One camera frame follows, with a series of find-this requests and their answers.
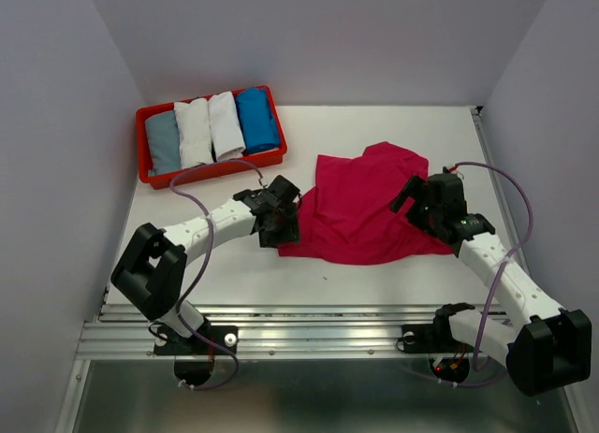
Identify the aluminium mounting rail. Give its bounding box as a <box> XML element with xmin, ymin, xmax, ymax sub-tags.
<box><xmin>77</xmin><ymin>304</ymin><xmax>516</xmax><ymax>362</ymax></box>

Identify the pink t-shirt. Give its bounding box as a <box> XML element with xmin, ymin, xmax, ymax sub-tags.
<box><xmin>278</xmin><ymin>142</ymin><xmax>451</xmax><ymax>266</ymax></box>

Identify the grey rolled t-shirt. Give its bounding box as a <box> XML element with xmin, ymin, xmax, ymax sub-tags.
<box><xmin>145</xmin><ymin>110</ymin><xmax>181</xmax><ymax>175</ymax></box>

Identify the white textured rolled t-shirt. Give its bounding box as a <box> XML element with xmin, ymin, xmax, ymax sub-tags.
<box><xmin>174</xmin><ymin>98</ymin><xmax>214</xmax><ymax>169</ymax></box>

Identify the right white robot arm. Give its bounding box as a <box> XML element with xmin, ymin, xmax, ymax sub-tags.
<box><xmin>390</xmin><ymin>169</ymin><xmax>592</xmax><ymax>397</ymax></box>

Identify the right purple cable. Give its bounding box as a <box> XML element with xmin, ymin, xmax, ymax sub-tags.
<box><xmin>402</xmin><ymin>160</ymin><xmax>535</xmax><ymax>388</ymax></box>

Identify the blue rolled t-shirt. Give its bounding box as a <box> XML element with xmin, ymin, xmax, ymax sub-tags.
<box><xmin>236</xmin><ymin>87</ymin><xmax>280</xmax><ymax>155</ymax></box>

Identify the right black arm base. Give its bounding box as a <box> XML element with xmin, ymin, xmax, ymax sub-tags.
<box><xmin>395</xmin><ymin>302</ymin><xmax>483</xmax><ymax>354</ymax></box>

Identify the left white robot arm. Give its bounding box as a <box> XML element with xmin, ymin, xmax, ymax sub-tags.
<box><xmin>110</xmin><ymin>176</ymin><xmax>300</xmax><ymax>354</ymax></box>

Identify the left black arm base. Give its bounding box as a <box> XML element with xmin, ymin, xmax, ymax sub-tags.
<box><xmin>148</xmin><ymin>323</ymin><xmax>239</xmax><ymax>357</ymax></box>

